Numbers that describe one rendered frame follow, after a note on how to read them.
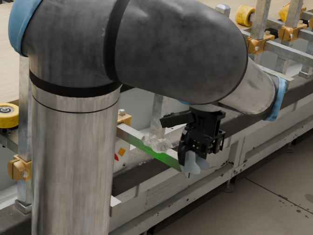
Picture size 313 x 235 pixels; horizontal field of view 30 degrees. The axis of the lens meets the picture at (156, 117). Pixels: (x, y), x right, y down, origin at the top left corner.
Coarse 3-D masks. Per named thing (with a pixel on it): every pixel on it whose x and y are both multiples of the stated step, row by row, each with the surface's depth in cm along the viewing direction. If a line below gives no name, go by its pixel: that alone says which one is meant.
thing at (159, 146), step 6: (144, 138) 153; (150, 138) 154; (156, 138) 152; (144, 144) 152; (150, 144) 151; (156, 144) 151; (162, 144) 150; (168, 144) 153; (156, 150) 150; (162, 150) 150
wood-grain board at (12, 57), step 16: (208, 0) 270; (224, 0) 274; (240, 0) 277; (256, 0) 281; (272, 0) 285; (288, 0) 288; (304, 0) 292; (0, 16) 216; (272, 16) 260; (0, 32) 201; (0, 48) 188; (0, 64) 177; (16, 64) 179; (0, 80) 167; (16, 80) 168; (0, 96) 158; (16, 96) 159
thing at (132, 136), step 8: (120, 128) 159; (128, 128) 159; (120, 136) 160; (128, 136) 157; (136, 136) 156; (136, 144) 156; (152, 152) 153; (168, 152) 150; (176, 152) 151; (160, 160) 152; (168, 160) 150; (176, 160) 148; (176, 168) 149
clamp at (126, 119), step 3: (126, 114) 164; (120, 117) 162; (123, 117) 162; (126, 117) 163; (129, 117) 164; (117, 120) 160; (120, 120) 161; (123, 120) 162; (126, 120) 163; (129, 120) 164; (117, 123) 160; (120, 123) 161; (126, 123) 163; (129, 123) 165
